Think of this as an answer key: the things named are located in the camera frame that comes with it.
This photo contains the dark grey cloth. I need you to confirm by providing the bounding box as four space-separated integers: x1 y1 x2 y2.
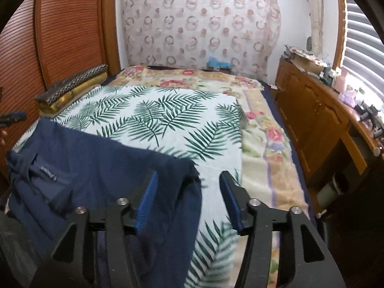
0 210 51 288

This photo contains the bed with navy sheet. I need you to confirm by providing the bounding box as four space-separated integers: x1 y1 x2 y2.
259 79 317 219

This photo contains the small black tripod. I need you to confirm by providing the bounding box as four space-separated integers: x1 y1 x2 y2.
355 102 384 132

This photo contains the circle-patterned sheer curtain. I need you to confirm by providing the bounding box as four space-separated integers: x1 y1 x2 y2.
115 0 282 80

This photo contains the floral blanket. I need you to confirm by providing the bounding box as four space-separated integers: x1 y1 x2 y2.
108 66 311 288

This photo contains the wooden sideboard cabinet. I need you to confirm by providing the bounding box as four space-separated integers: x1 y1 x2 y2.
274 57 384 186

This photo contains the wooden window frame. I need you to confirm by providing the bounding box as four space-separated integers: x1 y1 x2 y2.
334 0 350 69

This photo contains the open cardboard box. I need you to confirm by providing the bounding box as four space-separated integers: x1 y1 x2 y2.
292 52 323 72

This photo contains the wooden louvered wardrobe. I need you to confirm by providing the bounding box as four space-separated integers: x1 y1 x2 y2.
0 0 122 180

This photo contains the navy blue printed t-shirt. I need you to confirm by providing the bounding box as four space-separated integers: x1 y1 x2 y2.
6 117 203 288

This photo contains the striped window blind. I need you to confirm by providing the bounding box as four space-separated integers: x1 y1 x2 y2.
342 0 384 96

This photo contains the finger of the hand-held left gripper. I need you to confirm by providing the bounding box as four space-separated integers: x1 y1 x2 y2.
0 112 27 128

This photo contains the dark patterned pillow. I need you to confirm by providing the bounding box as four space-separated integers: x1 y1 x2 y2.
34 64 108 116

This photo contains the tied floral drape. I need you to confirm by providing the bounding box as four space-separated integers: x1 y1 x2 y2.
306 0 326 54

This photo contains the grey waste bin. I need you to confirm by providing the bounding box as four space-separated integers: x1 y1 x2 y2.
316 171 350 207

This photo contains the pale lilac container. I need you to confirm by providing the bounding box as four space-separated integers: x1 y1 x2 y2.
339 88 357 105

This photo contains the pink bottle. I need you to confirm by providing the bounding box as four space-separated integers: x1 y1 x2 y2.
334 67 350 92

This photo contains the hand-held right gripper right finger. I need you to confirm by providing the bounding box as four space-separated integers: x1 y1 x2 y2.
219 170 347 288

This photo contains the palm leaf printed sheet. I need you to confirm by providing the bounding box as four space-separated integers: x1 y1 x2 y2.
12 85 245 288

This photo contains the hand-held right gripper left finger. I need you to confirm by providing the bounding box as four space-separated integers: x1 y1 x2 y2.
30 169 159 288

